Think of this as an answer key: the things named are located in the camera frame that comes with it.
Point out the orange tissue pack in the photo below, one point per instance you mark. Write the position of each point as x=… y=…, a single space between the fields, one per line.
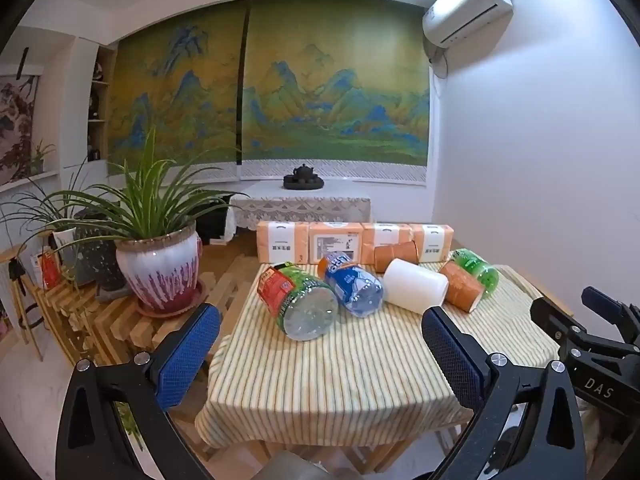
x=387 y=234
x=432 y=241
x=282 y=240
x=335 y=240

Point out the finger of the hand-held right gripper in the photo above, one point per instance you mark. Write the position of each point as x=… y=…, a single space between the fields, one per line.
x=555 y=322
x=612 y=310

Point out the spider plant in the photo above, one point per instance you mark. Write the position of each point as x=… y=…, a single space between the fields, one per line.
x=150 y=195

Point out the white lace tablecloth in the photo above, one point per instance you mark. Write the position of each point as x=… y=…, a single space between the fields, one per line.
x=300 y=207

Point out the striped tablecloth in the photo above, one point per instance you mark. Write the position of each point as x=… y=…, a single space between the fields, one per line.
x=370 y=375

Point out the wooden stool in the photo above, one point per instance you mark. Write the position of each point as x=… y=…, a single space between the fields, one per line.
x=20 y=290

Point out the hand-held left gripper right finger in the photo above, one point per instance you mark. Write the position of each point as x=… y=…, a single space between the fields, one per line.
x=450 y=355

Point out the green landscape curtain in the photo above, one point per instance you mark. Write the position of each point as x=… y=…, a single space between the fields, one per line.
x=335 y=95
x=175 y=100

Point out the blue label plastic bottle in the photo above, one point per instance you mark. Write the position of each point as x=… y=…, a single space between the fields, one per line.
x=352 y=282

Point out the dark speckled flowerpot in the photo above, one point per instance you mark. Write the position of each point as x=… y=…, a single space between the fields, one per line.
x=102 y=260

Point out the thin-leaf potted plant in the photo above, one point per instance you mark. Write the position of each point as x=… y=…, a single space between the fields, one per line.
x=45 y=205

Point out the wooden slatted plant stand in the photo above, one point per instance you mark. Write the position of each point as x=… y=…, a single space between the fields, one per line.
x=100 y=325

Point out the hanging wall scroll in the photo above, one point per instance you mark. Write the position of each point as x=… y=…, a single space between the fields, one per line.
x=17 y=125

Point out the small windowsill plant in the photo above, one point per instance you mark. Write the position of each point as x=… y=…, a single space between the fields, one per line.
x=41 y=157

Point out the white purple ceramic flowerpot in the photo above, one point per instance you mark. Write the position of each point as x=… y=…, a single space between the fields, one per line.
x=160 y=272

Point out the red packet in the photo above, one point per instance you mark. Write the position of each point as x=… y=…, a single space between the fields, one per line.
x=50 y=270

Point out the wooden table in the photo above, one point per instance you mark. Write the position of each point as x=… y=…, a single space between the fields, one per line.
x=380 y=452

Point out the white cup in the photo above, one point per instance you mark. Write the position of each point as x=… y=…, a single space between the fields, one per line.
x=415 y=285

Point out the green plastic bottle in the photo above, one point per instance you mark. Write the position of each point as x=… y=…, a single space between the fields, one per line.
x=477 y=267

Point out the white air conditioner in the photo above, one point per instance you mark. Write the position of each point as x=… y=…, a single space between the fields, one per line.
x=465 y=5

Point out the black tea set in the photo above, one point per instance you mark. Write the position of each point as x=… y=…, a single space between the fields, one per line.
x=301 y=178

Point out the green bottle with red label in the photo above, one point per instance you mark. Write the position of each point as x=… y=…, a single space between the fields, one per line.
x=300 y=300

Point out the orange paper cup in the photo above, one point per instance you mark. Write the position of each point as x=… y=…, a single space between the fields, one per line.
x=395 y=256
x=460 y=287

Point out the wall shelf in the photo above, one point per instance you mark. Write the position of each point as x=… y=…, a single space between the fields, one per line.
x=99 y=105

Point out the red plant saucer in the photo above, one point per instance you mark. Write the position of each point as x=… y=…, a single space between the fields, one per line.
x=192 y=300

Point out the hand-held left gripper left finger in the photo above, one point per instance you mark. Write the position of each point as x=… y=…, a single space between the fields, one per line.
x=189 y=356

